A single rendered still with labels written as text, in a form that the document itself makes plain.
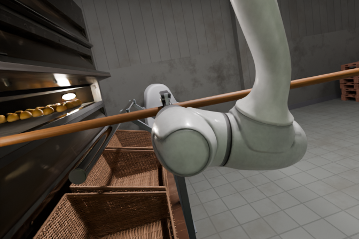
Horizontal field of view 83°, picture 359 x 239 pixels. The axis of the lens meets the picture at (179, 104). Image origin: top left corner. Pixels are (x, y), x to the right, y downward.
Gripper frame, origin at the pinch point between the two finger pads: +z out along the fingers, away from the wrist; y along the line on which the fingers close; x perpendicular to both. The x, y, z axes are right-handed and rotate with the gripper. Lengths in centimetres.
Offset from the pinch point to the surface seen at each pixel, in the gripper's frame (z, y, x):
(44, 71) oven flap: 13.2, -20.8, -40.6
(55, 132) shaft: -1.1, -0.1, -35.8
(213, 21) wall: 351, -101, 145
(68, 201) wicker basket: 26, 38, -51
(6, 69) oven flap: -6.9, -20.6, -40.4
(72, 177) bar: -32.7, 3.1, -19.8
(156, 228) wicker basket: 22, 60, -15
